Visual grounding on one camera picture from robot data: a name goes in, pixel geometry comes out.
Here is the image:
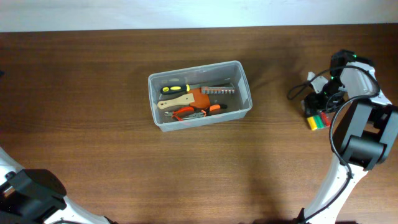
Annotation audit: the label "screwdriver set clear case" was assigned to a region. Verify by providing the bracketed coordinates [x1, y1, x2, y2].
[301, 100, 331, 131]

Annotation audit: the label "orange-black needle-nose pliers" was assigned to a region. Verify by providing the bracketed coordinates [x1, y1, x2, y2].
[179, 104, 228, 121]

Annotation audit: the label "orange bit holder strip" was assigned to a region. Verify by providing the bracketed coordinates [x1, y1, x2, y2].
[200, 86, 236, 95]

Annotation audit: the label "orange scraper wooden handle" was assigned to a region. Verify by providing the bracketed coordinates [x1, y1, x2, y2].
[157, 89, 211, 110]

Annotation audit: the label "clear plastic container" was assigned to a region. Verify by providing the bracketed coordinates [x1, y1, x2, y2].
[148, 61, 252, 132]

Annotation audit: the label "small red cutting pliers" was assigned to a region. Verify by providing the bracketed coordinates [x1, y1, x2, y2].
[164, 106, 195, 121]

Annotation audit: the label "metal file yellow-black handle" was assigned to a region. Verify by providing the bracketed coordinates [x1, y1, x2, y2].
[160, 84, 202, 95]

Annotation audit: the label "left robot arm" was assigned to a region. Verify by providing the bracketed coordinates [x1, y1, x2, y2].
[1, 149, 113, 224]

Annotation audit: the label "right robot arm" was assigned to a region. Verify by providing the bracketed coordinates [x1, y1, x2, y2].
[294, 49, 397, 223]

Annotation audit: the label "right black cable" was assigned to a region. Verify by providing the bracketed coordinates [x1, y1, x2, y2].
[286, 64, 381, 224]

